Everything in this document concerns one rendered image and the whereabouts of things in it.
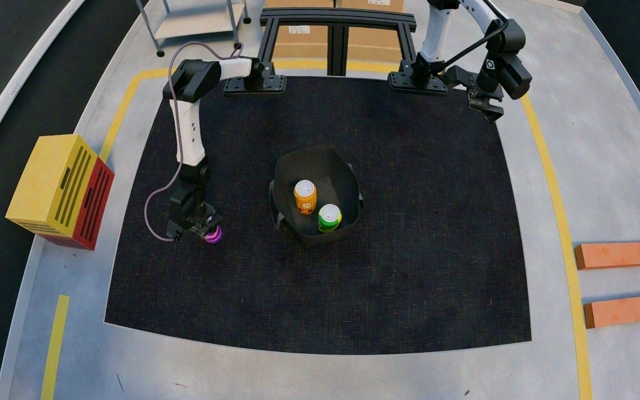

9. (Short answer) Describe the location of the orange striped drink can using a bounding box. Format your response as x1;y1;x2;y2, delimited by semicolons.
294;181;317;214

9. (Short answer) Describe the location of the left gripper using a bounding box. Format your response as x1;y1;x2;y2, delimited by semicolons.
466;65;504;125

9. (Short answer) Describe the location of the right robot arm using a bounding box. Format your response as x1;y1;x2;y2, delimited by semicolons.
162;56;286;242

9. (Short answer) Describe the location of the green and yellow drink can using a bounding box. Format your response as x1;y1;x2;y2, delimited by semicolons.
318;204;342;234

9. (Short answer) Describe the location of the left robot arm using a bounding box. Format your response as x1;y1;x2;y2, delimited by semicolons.
389;0;532;100

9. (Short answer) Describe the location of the purple drink can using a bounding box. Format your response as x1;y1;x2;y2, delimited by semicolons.
204;216;222;243

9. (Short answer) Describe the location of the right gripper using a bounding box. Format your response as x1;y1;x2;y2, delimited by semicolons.
187;200;222;239

